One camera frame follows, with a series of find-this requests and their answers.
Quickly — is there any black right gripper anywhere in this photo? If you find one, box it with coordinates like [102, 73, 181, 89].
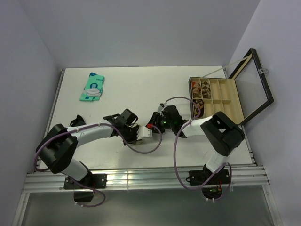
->
[150, 111, 174, 134]

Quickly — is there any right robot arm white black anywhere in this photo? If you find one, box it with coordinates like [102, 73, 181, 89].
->
[146, 105, 245, 184]

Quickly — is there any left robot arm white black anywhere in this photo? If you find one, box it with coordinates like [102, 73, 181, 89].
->
[34, 109, 139, 188]

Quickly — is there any dark checkered rolled sock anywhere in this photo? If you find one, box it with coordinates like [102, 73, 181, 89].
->
[193, 99, 204, 118]

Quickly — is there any orange brown rolled sock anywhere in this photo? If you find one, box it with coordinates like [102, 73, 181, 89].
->
[191, 81, 202, 98]

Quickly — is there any teal patterned sock pair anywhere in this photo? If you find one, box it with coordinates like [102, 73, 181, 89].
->
[79, 73, 105, 101]

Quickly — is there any brown checkered rolled sock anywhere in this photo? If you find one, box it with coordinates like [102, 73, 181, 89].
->
[201, 81, 211, 99]

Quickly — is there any black blue sock pair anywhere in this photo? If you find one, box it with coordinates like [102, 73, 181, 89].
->
[70, 115, 86, 127]

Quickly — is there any black compartment box with lid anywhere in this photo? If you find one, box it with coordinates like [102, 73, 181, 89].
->
[188, 48, 274, 126]

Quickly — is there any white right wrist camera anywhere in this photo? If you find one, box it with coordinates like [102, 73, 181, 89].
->
[157, 103, 168, 113]

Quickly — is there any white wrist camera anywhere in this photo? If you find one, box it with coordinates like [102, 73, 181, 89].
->
[157, 103, 168, 113]
[137, 126, 152, 140]

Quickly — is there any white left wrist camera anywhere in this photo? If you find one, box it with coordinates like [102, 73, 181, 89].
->
[137, 126, 152, 140]

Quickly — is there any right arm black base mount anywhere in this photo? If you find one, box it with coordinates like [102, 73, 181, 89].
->
[186, 169, 230, 199]

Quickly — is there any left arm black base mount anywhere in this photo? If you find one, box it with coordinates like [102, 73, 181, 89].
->
[63, 174, 107, 204]

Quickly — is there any aluminium frame rail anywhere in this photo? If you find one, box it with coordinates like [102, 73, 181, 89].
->
[22, 166, 269, 193]

